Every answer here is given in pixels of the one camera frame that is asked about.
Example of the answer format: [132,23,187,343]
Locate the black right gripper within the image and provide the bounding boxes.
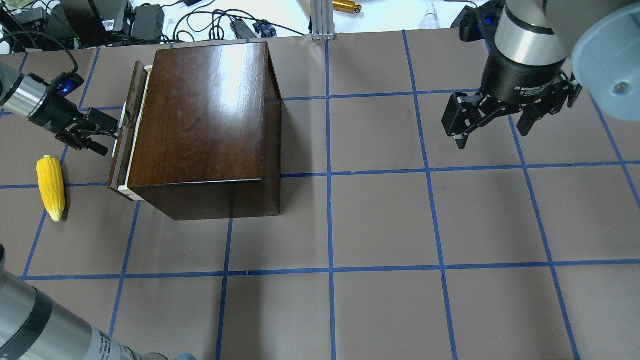
[441,55,583,150]

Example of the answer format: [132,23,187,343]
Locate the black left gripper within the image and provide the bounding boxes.
[28,73,119,157]

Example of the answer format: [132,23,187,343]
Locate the wooden drawer with white handle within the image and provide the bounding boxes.
[107,61,153,202]

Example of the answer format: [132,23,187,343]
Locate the yellow corn cob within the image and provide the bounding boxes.
[36,155,66,223]

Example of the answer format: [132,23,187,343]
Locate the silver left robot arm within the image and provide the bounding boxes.
[0,63,165,360]

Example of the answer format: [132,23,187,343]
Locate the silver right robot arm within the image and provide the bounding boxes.
[441,0,640,150]

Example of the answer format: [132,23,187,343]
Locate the dark wooden drawer cabinet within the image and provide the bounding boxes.
[125,42,282,221]

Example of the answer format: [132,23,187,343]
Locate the white light bulb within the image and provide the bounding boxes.
[418,0,441,30]

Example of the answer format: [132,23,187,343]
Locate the black power adapter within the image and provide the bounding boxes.
[130,4,165,41]

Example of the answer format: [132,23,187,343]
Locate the brown paper table mat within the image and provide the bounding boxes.
[1,29,640,360]

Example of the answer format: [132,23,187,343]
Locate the gold cylindrical tool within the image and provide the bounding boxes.
[332,0,362,14]

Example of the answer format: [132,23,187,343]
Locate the black cable bundle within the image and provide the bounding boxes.
[165,0,306,43]

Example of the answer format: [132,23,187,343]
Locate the aluminium frame post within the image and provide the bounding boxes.
[310,0,335,41]

